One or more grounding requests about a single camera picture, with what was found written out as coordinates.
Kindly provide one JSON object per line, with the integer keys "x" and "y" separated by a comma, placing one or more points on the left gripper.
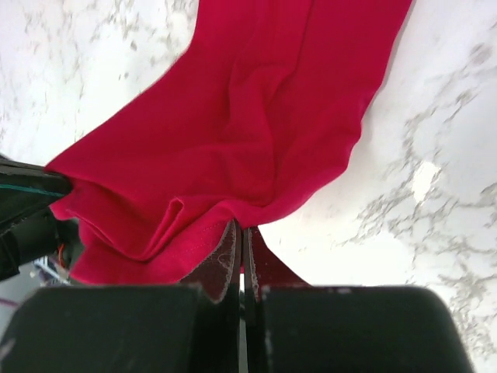
{"x": 26, "y": 190}

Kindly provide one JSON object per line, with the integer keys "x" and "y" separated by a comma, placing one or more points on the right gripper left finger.
{"x": 191, "y": 326}

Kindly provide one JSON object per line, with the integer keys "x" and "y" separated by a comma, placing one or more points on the crimson pink t shirt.
{"x": 260, "y": 112}

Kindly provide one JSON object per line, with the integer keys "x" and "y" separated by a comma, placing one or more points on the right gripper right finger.
{"x": 292, "y": 326}

